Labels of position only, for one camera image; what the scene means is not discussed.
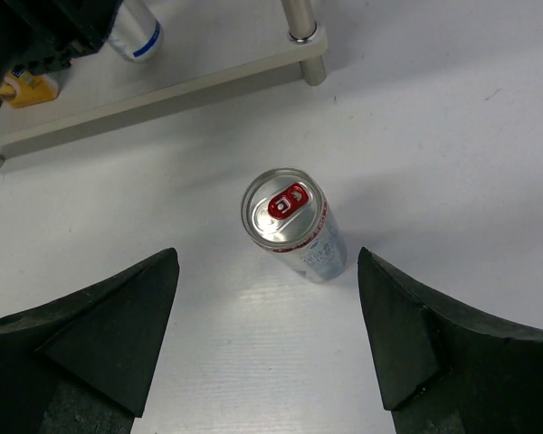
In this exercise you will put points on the silver blue can red tab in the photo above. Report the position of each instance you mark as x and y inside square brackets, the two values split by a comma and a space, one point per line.
[136, 33]

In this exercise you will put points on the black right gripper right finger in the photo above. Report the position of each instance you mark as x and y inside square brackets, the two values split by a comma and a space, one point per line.
[443, 366]

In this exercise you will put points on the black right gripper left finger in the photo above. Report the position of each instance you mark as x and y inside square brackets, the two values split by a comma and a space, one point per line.
[84, 363]

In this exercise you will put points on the white two-tier wooden shelf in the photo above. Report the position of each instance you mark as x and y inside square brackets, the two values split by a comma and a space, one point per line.
[206, 44]

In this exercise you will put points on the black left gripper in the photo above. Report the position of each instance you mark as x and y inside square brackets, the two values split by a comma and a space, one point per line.
[45, 36]

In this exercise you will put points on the pineapple juice carton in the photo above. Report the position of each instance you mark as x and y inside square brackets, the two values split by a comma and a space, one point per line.
[21, 89]

